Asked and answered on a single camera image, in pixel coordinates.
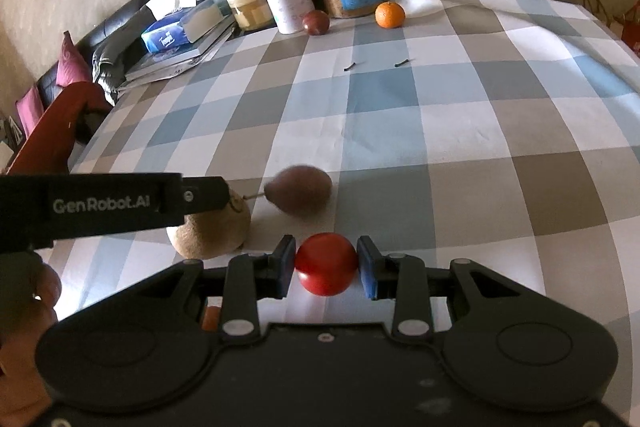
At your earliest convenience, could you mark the red tomato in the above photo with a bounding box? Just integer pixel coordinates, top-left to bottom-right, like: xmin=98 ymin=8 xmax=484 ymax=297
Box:
xmin=294 ymin=233 xmax=359 ymax=298

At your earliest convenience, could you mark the red bag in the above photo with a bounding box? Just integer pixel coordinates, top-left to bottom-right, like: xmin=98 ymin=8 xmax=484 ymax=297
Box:
xmin=612 ymin=4 xmax=640 ymax=58

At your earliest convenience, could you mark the red chair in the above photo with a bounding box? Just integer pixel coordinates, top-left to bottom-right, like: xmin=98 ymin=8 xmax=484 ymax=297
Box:
xmin=5 ymin=82 xmax=113 ymax=175

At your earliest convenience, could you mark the black leather sofa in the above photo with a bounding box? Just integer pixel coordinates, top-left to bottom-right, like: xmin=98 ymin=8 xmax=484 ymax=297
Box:
xmin=35 ymin=0 xmax=156 ymax=108

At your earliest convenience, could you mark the checked tablecloth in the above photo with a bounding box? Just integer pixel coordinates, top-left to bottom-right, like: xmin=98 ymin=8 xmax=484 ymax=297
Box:
xmin=50 ymin=0 xmax=640 ymax=348

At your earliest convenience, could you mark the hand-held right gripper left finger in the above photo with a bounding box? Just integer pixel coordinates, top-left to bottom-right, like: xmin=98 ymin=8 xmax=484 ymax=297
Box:
xmin=140 ymin=234 xmax=297 ymax=341

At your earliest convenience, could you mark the grey jacket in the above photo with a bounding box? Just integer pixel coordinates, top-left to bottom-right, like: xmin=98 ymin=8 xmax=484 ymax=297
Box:
xmin=92 ymin=39 xmax=146 ymax=105

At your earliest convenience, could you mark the magenta cushion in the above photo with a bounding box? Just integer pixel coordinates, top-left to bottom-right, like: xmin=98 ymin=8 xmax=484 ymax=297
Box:
xmin=15 ymin=84 xmax=46 ymax=132
xmin=56 ymin=31 xmax=93 ymax=88

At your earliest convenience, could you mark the brown kiwi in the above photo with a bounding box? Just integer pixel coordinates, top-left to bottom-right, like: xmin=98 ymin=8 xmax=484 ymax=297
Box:
xmin=166 ymin=194 xmax=252 ymax=259

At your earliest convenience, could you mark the tangerine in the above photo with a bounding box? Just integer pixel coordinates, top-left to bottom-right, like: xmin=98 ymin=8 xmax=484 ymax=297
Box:
xmin=375 ymin=1 xmax=406 ymax=30

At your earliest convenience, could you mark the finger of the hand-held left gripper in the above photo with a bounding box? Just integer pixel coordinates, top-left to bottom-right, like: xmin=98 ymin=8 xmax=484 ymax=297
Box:
xmin=181 ymin=177 xmax=229 ymax=216

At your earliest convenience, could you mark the blue tissue pack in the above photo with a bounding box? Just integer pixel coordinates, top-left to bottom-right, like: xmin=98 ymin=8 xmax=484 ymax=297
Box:
xmin=141 ymin=19 xmax=193 ymax=54

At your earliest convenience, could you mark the person's left hand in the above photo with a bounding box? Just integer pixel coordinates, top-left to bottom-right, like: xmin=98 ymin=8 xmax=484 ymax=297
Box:
xmin=0 ymin=252 xmax=62 ymax=413

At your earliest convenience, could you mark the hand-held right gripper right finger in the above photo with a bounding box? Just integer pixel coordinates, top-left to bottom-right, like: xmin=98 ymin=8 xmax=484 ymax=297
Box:
xmin=356 ymin=235 xmax=521 ymax=341

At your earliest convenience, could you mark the stack of books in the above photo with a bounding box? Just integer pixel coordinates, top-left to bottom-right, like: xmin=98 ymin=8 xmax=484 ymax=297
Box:
xmin=125 ymin=14 xmax=236 ymax=82

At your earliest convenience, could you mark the dark red plum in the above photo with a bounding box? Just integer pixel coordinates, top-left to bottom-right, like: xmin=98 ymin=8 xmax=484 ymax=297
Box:
xmin=302 ymin=10 xmax=331 ymax=36

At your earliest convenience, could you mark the thick book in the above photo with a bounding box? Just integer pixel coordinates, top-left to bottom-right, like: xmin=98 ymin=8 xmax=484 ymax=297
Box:
xmin=179 ymin=0 xmax=224 ymax=44

